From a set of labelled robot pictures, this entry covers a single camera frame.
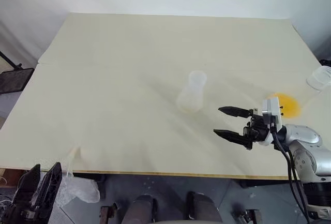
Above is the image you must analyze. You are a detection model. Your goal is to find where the dark rounded shape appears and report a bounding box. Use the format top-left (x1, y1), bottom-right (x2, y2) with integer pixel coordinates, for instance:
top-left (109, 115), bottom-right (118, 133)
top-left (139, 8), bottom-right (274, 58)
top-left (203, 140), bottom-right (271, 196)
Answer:
top-left (185, 191), bottom-right (223, 224)
top-left (125, 194), bottom-right (159, 224)

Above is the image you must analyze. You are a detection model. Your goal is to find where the black stand rod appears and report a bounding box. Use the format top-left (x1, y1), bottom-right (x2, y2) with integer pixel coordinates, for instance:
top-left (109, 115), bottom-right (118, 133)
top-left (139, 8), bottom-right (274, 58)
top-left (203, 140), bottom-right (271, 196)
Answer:
top-left (0, 50), bottom-right (23, 70)

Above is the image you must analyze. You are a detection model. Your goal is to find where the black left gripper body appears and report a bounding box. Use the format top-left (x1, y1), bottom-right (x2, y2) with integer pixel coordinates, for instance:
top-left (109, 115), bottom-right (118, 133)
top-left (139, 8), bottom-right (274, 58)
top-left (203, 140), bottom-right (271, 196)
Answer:
top-left (0, 200), bottom-right (54, 224)

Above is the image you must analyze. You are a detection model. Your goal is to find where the clear cup of orange liquid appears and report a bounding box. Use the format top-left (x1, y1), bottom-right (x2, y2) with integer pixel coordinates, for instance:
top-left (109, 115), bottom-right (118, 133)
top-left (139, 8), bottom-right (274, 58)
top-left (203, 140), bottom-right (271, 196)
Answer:
top-left (266, 92), bottom-right (304, 120)

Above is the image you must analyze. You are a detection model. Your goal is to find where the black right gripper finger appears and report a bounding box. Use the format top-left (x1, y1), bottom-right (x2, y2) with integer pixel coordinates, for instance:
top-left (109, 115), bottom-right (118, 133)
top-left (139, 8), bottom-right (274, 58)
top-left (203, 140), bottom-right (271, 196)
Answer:
top-left (213, 129), bottom-right (249, 149)
top-left (218, 106), bottom-right (253, 119)

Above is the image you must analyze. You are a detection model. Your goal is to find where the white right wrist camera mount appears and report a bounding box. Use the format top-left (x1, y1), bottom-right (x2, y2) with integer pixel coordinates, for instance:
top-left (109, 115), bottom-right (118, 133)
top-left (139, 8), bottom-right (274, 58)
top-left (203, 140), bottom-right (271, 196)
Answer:
top-left (258, 97), bottom-right (283, 146)

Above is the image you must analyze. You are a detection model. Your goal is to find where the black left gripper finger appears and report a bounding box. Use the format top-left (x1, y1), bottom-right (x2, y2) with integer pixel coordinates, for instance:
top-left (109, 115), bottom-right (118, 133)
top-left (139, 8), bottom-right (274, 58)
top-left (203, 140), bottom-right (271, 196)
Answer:
top-left (14, 163), bottom-right (41, 206)
top-left (32, 161), bottom-right (63, 211)

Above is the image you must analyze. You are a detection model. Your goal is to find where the empty clear plastic cup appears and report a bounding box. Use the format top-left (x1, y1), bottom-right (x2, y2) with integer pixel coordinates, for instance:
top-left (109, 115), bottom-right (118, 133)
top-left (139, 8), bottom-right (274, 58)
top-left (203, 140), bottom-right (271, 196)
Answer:
top-left (306, 65), bottom-right (331, 92)

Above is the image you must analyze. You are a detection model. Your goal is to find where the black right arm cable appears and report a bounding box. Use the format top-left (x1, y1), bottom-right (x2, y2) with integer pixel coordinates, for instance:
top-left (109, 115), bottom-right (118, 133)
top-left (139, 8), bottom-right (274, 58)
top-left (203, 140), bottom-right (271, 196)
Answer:
top-left (268, 120), bottom-right (311, 224)

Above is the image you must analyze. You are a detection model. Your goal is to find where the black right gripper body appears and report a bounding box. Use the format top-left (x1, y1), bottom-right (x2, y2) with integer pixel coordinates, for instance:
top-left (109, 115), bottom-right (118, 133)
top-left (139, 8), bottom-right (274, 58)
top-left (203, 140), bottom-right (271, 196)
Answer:
top-left (242, 108), bottom-right (273, 151)

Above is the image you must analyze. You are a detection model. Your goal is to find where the brown table foot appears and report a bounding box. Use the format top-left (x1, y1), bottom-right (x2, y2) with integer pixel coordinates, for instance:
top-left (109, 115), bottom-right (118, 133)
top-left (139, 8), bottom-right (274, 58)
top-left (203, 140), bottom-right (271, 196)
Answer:
top-left (99, 202), bottom-right (117, 224)

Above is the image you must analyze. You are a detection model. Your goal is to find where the crumpled white plastic bag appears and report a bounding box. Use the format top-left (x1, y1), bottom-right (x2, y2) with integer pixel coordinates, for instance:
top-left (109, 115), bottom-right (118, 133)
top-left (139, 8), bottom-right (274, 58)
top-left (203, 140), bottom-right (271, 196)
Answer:
top-left (57, 176), bottom-right (101, 205)

